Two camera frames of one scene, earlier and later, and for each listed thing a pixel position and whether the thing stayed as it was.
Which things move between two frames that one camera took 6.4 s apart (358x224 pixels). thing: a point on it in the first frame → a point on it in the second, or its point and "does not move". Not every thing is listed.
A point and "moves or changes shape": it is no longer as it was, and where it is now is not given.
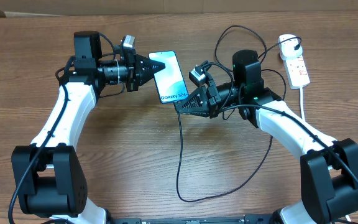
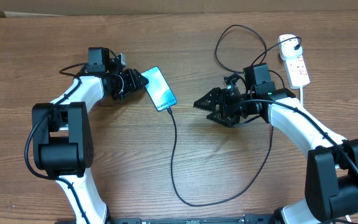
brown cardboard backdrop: [15, 8] does not move
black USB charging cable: [250, 173] → [257, 61]
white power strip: [296, 71] does not move
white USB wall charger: [286, 49] does not move
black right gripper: [202, 95] → [216, 95]
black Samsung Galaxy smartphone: [169, 80] moves or changes shape
